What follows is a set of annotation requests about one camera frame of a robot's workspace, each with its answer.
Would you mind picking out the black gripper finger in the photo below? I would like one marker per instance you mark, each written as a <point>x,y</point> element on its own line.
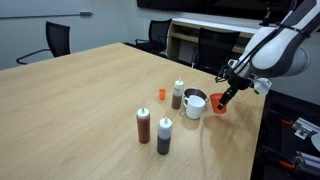
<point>226,98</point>

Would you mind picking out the grey whiteboard eraser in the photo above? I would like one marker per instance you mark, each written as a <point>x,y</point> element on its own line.
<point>85,13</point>

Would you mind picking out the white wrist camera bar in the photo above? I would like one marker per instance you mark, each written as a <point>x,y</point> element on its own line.
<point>263,86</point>

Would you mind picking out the silver metal pot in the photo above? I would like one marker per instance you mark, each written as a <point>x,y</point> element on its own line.
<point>195,91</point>

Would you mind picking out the silver metal rail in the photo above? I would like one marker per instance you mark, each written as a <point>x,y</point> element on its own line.
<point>308,160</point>

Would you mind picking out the small orange cup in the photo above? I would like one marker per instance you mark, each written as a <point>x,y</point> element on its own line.
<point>162,94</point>

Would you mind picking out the dark sauce squeeze bottle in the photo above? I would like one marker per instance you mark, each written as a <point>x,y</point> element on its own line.
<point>164,143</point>

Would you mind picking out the white round disc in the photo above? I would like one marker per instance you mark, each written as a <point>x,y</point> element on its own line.
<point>316,141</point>

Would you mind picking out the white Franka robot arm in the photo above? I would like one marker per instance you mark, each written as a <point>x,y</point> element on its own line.
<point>280,56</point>

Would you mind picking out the large orange plastic cup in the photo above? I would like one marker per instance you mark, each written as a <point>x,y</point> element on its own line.
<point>214,100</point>

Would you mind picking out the silver metal bracket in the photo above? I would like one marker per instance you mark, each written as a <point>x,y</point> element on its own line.
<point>301,131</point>

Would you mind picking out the black wall screen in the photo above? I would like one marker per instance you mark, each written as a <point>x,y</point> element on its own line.
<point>186,4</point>

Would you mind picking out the white whiteboard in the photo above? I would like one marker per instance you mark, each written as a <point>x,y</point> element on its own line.
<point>40,6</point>

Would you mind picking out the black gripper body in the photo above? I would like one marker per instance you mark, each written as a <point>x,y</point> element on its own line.
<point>240,82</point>

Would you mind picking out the brown sauce squeeze bottle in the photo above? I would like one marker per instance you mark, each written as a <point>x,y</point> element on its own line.
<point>176,100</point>

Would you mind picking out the white ceramic mug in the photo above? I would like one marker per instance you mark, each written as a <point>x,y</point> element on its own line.
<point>195,110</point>

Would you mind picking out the black chair with metal legs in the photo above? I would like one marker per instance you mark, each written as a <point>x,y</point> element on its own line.
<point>215,46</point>

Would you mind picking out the black office chair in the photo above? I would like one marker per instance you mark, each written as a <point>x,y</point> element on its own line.
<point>58,38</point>
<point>159,31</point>

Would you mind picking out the red sauce squeeze bottle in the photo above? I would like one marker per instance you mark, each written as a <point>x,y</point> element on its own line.
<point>143,128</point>

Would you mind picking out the wooden side desk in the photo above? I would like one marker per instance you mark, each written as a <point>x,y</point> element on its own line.
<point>213,25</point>

